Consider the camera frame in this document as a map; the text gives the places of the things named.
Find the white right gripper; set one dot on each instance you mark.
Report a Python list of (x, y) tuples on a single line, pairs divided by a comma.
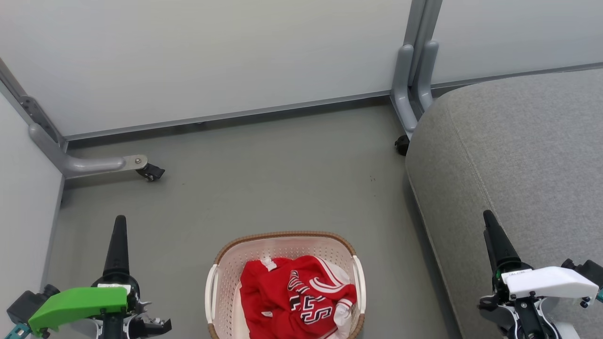
[(546, 281)]

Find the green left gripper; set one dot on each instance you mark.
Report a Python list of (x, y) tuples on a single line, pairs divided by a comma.
[(75, 303)]

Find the red lettered jersey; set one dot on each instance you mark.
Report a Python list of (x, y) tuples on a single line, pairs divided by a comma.
[(320, 292)]

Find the grey fabric sofa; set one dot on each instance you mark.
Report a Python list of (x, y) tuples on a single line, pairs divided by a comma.
[(518, 155)]

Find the black caster wheel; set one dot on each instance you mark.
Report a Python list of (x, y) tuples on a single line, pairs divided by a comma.
[(402, 145), (151, 172)]

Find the grey partition foot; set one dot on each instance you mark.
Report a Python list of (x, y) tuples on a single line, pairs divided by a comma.
[(403, 94), (426, 75), (85, 165)]

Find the white perforated laundry basket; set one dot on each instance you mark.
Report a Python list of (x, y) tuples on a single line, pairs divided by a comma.
[(282, 245)]

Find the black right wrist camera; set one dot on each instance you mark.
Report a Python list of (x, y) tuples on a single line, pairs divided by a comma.
[(586, 270)]

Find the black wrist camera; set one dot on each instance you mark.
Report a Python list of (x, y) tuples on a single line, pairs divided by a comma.
[(28, 301), (586, 270)]

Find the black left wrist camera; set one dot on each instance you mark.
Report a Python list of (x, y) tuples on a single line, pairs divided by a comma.
[(28, 301)]

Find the grey partition post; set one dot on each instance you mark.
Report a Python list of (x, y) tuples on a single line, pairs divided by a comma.
[(421, 23)]

